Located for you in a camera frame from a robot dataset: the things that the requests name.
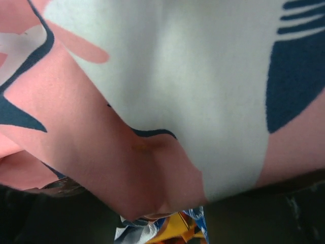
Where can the yellow cloth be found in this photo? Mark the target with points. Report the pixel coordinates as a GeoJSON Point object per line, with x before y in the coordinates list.
{"type": "Point", "coordinates": [179, 229]}

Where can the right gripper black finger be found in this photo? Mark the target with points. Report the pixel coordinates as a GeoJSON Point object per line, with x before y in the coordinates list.
{"type": "Point", "coordinates": [291, 211]}

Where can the pink patterned cloth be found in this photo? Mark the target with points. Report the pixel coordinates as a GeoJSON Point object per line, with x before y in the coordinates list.
{"type": "Point", "coordinates": [160, 106]}

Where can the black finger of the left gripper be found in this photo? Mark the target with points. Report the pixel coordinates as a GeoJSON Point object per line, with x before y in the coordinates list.
{"type": "Point", "coordinates": [62, 212]}

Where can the blue white patterned cloth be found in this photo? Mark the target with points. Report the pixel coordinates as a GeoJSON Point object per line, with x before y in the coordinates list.
{"type": "Point", "coordinates": [144, 229]}

